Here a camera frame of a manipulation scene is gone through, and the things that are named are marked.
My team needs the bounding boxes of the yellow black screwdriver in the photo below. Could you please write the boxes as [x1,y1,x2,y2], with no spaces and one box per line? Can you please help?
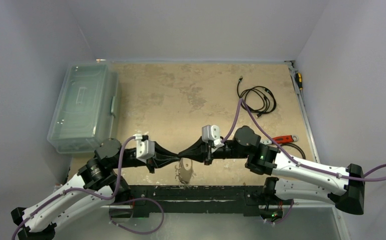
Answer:
[294,72,303,91]

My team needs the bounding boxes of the black cable near wrench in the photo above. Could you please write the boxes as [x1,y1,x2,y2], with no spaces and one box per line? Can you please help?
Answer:
[282,143,307,160]

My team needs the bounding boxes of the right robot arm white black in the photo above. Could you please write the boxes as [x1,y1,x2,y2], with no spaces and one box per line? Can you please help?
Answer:
[178,125,365,215]

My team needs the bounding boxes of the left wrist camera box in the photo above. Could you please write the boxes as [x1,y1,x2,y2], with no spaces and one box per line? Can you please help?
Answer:
[133,133,155,163]

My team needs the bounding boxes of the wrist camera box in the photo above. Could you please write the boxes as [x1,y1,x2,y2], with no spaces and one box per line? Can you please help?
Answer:
[201,125,224,149]
[133,133,155,163]

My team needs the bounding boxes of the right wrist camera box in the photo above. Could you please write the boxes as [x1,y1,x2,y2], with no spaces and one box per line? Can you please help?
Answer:
[201,125,224,149]

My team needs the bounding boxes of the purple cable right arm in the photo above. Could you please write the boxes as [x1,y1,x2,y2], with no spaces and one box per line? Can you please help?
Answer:
[222,97,386,182]

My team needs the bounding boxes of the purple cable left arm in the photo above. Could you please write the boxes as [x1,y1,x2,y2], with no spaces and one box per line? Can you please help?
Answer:
[12,136,137,240]

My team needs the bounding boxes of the coiled black cable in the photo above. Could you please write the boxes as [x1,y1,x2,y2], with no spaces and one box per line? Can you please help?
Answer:
[236,76,277,119]

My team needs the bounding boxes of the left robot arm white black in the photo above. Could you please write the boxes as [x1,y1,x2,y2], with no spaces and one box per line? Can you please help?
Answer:
[11,134,179,240]

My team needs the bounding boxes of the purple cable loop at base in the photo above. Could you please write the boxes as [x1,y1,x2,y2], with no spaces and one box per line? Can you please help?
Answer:
[108,198,165,235]

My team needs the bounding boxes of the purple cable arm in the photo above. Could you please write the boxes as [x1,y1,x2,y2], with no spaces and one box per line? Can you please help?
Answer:
[12,136,137,240]
[222,97,386,182]

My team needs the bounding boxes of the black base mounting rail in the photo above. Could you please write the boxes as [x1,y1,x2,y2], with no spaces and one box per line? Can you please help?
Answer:
[109,185,291,219]

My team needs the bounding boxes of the clear plastic storage bin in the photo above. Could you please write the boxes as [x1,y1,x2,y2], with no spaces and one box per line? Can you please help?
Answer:
[47,62,120,155]

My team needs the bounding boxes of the red handled adjustable wrench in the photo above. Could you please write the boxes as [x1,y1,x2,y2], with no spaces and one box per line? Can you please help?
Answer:
[261,135,298,145]

